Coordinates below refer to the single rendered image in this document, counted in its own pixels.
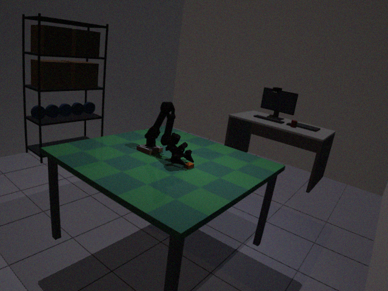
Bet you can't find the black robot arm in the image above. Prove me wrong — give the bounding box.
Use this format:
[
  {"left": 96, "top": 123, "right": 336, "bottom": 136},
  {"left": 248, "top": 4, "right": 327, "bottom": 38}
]
[{"left": 144, "top": 102, "right": 188, "bottom": 152}]

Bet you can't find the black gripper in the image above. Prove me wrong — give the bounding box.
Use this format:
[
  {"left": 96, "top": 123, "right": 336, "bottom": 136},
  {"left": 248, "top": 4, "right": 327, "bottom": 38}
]
[{"left": 170, "top": 147, "right": 194, "bottom": 166}]

